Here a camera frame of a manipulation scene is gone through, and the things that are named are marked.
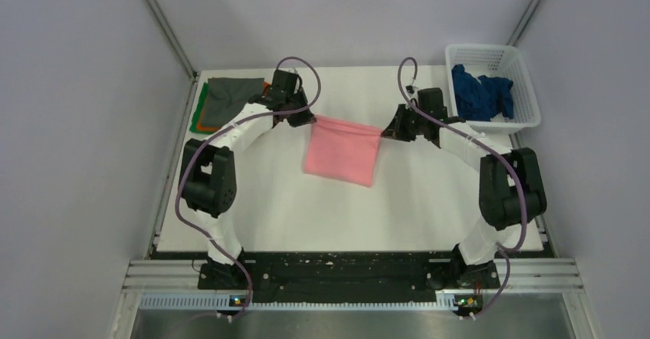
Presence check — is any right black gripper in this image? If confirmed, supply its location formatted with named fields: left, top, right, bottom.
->
left=382, top=104, right=428, bottom=142

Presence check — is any pink t shirt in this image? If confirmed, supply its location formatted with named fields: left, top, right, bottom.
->
left=303, top=116, right=382, bottom=187

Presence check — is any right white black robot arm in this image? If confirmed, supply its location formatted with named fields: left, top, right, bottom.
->
left=382, top=88, right=547, bottom=287

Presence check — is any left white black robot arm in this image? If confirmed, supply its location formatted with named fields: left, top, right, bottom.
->
left=179, top=70, right=316, bottom=288

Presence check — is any orange folded t shirt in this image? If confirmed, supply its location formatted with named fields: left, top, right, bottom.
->
left=196, top=80, right=273, bottom=134

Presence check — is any grey folded t shirt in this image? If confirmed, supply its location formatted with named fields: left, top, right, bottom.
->
left=202, top=77, right=266, bottom=130

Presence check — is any blue crumpled t shirt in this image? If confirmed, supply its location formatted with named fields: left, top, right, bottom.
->
left=451, top=64, right=514, bottom=121

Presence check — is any green folded t shirt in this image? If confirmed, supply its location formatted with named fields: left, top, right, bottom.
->
left=189, top=83, right=221, bottom=134

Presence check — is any white plastic basket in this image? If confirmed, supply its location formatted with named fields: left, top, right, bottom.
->
left=445, top=44, right=541, bottom=134

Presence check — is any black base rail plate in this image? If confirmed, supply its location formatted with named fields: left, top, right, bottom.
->
left=198, top=250, right=501, bottom=304

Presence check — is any white cable duct strip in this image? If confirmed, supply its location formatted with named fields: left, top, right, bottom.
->
left=140, top=293, right=458, bottom=311

